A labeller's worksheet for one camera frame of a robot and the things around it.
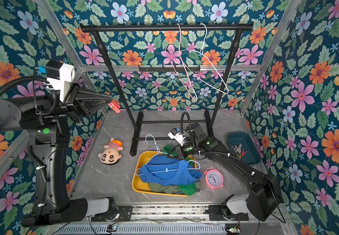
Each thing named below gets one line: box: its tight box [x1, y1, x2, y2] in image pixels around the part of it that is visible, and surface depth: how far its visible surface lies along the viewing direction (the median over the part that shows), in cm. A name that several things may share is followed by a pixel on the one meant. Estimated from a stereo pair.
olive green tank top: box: [148, 182, 180, 194], surface depth 78 cm
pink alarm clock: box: [203, 167, 224, 191], surface depth 84 cm
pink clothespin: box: [107, 101, 122, 114], surface depth 42 cm
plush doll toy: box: [97, 137, 124, 165], surface depth 90 cm
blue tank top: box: [139, 154, 203, 187], surface depth 75 cm
